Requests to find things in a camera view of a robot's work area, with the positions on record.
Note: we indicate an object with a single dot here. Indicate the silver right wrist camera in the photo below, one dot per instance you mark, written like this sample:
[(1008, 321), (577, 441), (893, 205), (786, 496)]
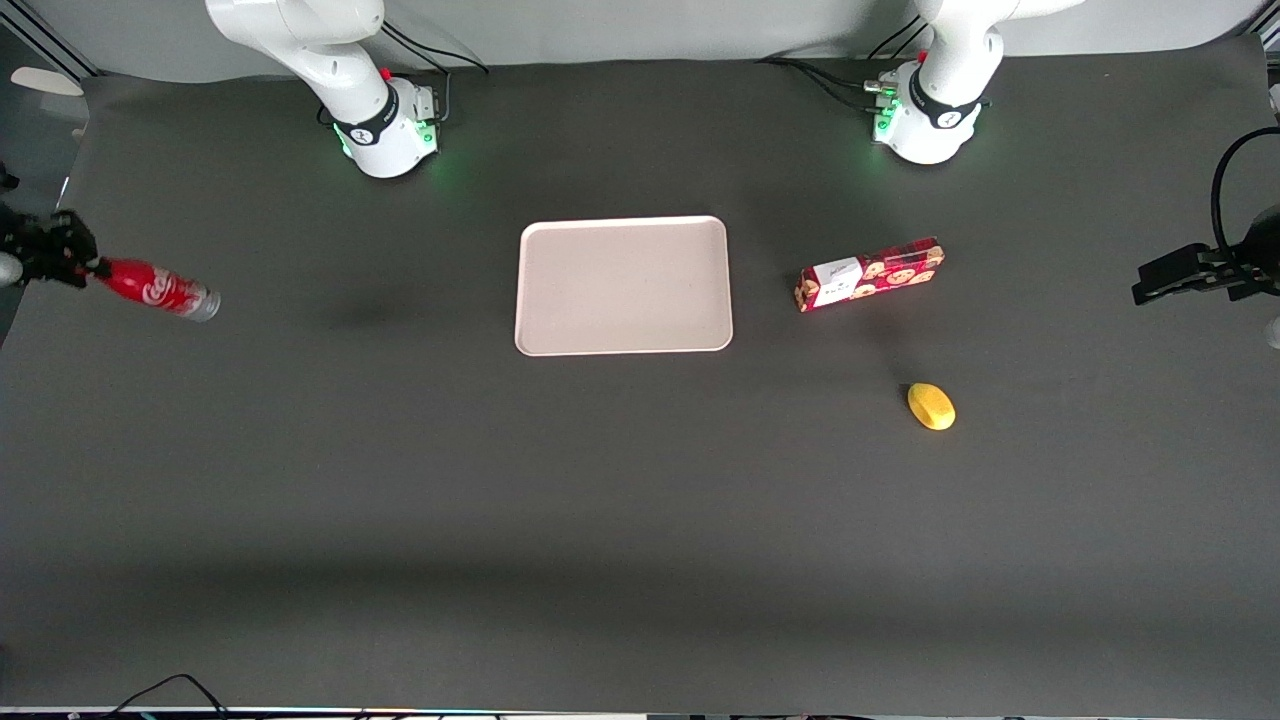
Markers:
[(9, 269)]

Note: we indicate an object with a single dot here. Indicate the beige rectangular tray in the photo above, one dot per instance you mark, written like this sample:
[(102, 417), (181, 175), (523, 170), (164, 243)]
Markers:
[(623, 286)]

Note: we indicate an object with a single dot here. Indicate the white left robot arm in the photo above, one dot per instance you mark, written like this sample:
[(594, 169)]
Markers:
[(945, 90)]

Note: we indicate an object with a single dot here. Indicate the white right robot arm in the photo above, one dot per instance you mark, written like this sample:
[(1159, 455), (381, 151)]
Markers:
[(350, 60)]

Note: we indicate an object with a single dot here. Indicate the aluminium frame profile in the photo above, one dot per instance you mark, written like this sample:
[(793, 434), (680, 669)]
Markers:
[(55, 45)]

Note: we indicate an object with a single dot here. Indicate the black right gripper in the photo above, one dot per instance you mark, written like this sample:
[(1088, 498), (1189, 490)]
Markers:
[(40, 250)]

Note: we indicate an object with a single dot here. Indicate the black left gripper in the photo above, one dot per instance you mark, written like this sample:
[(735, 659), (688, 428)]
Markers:
[(1232, 275)]

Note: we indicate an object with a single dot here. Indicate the yellow lemon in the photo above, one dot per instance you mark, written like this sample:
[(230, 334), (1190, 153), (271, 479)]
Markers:
[(931, 406)]

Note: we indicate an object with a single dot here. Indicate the red cookie box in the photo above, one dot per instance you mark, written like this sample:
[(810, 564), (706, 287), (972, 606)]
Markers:
[(870, 275)]

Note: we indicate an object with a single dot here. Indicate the red coke bottle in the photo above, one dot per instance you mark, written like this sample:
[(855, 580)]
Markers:
[(160, 288)]

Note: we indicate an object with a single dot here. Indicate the white oval object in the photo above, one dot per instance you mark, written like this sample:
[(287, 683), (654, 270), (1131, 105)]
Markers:
[(48, 81)]

